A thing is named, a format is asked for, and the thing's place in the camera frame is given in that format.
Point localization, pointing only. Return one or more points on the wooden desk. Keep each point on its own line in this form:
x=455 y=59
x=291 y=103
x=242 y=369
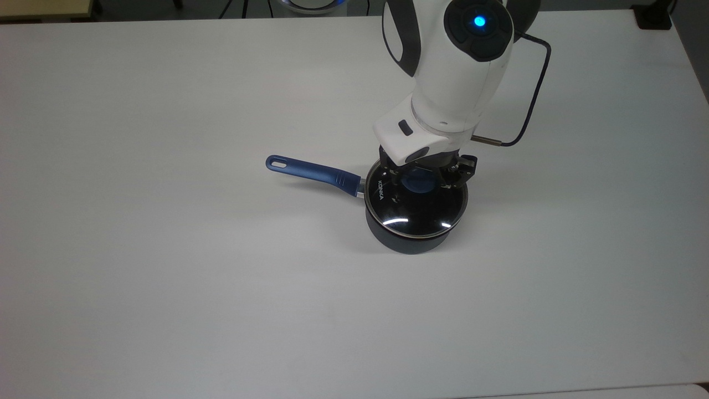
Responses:
x=44 y=8

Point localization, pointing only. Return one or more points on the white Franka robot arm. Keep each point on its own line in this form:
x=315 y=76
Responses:
x=460 y=83

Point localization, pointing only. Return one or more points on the black mounting block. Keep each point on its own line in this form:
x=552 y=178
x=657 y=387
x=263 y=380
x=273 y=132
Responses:
x=653 y=15

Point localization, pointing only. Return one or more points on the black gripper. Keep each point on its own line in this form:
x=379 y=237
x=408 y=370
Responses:
x=426 y=164

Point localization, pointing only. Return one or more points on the glass lid with blue knob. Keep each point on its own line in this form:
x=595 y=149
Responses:
x=415 y=213

